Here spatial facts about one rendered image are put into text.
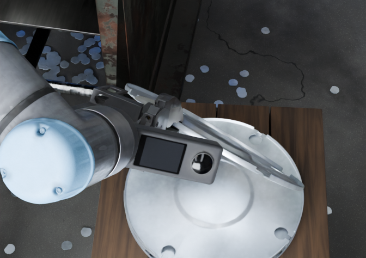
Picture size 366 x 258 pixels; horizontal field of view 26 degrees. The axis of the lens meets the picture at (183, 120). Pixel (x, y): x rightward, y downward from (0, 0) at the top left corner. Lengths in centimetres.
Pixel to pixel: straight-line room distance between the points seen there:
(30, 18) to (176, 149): 83
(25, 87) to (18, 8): 94
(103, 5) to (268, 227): 46
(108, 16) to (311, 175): 44
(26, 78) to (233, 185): 62
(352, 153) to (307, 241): 56
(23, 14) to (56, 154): 98
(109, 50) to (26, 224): 46
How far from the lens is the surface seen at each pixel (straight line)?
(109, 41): 144
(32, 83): 74
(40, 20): 163
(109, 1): 136
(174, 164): 86
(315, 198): 134
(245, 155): 109
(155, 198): 129
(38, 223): 172
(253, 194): 129
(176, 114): 97
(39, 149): 69
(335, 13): 207
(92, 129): 74
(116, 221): 130
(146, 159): 86
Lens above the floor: 150
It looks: 55 degrees down
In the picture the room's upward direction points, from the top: straight up
